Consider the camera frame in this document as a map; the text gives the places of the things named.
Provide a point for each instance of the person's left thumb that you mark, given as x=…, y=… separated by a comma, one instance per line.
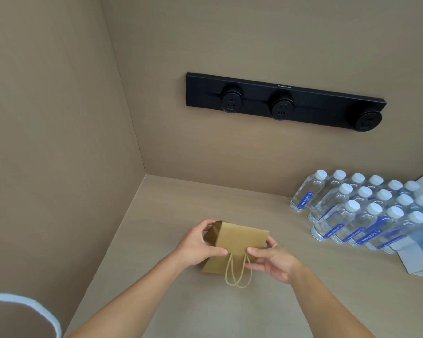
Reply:
x=218, y=252

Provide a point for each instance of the group of clear water bottles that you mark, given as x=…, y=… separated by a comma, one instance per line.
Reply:
x=359, y=214

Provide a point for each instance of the white rimmed round container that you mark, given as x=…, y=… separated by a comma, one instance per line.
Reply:
x=28, y=300

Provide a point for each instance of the person's left hand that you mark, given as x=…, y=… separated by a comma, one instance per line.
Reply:
x=194, y=244

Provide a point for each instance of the blue and white box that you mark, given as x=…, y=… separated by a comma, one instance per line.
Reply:
x=422, y=264

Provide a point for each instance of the person's right thumb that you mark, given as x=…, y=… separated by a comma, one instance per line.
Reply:
x=255, y=266

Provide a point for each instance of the person's left forearm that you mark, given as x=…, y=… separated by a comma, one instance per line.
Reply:
x=134, y=299

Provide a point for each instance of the black wall power track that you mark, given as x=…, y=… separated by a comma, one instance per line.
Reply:
x=324, y=103

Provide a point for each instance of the black round socket adapter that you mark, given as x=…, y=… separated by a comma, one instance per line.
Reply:
x=367, y=118
x=231, y=99
x=281, y=106

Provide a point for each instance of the person's right hand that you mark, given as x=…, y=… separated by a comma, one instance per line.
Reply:
x=276, y=262

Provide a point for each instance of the person's right forearm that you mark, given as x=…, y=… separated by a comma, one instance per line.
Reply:
x=326, y=306

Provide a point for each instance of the brown kraft paper bag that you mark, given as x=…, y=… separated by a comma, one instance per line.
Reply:
x=237, y=239

